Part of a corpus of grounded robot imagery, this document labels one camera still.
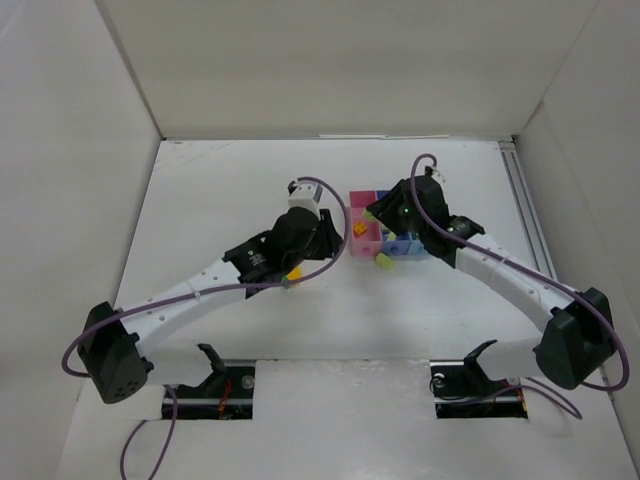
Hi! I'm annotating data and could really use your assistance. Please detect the light yellow lego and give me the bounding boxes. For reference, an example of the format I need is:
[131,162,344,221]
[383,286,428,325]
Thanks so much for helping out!
[375,253,395,270]

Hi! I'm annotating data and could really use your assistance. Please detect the orange striped lego brick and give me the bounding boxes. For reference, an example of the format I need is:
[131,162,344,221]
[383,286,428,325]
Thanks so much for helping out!
[362,210,377,222]

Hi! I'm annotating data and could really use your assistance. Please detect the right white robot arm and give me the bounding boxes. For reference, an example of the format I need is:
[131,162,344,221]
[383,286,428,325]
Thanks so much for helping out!
[366,175,618,390]

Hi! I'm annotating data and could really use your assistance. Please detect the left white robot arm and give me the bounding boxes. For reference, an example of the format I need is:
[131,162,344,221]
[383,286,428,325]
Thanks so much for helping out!
[77,207,343,404]

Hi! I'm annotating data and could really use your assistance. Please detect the orange rounded lego brick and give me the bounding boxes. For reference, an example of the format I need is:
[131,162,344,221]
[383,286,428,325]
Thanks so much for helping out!
[286,267,303,281]

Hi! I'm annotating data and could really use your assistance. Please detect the pink plastic bin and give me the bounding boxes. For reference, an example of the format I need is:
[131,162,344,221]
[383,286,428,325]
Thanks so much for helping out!
[349,190,382,258]

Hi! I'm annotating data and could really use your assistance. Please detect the purple plastic bin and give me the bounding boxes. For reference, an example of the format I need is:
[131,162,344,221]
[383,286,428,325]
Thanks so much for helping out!
[375,190,412,257]

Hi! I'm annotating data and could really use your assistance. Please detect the light blue plastic bin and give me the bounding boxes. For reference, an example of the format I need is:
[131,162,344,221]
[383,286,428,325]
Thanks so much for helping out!
[407,240,427,256]

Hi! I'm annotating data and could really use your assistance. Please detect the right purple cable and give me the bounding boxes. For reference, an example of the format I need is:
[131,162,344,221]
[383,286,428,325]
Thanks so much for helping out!
[410,153,630,420]

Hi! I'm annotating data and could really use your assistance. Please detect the purple cable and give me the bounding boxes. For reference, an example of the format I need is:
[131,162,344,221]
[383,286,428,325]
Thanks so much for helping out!
[410,153,630,420]
[60,175,350,480]

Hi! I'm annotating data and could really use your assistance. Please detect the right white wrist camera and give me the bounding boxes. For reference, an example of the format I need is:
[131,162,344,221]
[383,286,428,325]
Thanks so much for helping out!
[424,165,446,183]

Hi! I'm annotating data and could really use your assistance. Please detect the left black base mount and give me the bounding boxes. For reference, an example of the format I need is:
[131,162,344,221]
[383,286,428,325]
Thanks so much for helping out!
[159,343,256,421]

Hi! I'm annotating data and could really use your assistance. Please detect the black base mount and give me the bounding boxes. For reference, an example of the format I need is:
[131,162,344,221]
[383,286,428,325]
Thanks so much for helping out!
[429,340,528,419]
[159,343,256,421]

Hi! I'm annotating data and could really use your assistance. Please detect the aluminium rail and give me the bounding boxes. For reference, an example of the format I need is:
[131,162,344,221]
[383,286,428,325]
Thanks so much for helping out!
[498,140,558,280]

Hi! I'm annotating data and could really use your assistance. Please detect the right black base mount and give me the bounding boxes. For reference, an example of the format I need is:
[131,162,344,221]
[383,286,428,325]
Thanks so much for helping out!
[429,340,528,419]

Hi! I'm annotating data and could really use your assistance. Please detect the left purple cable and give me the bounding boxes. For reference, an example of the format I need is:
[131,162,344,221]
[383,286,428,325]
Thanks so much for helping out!
[60,175,350,480]

